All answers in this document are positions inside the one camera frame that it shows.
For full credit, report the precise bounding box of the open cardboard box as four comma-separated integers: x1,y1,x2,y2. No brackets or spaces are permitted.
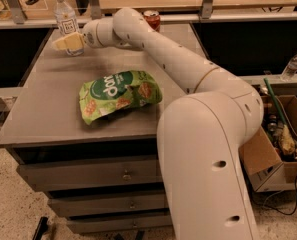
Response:
239,95,297,192

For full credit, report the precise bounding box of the green handled brush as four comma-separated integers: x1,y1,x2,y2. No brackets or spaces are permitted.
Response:
264,78,296,156

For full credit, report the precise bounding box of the black object on floor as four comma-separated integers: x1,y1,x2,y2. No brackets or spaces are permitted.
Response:
32,217,48,240

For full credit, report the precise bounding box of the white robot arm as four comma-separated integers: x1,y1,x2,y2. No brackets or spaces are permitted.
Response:
53,8,263,240

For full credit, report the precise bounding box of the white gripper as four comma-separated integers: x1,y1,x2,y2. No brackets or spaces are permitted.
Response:
52,20,103,50

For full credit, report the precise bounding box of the grey drawer cabinet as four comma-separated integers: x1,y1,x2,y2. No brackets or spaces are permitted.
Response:
0,23,241,236

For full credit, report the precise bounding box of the green snack chip bag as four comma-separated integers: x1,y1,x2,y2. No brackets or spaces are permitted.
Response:
79,70,163,125

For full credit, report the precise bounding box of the small clear bottle on ledge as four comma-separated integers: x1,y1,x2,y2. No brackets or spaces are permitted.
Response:
280,54,297,81

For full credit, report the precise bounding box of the red coca-cola can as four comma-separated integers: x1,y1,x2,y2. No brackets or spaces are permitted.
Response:
143,10,160,31

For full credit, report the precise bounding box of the wooden shelf with metal posts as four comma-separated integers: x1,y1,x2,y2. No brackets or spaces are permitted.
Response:
0,0,297,30

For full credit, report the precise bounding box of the clear plastic water bottle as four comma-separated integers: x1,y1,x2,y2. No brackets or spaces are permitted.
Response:
54,0,84,56

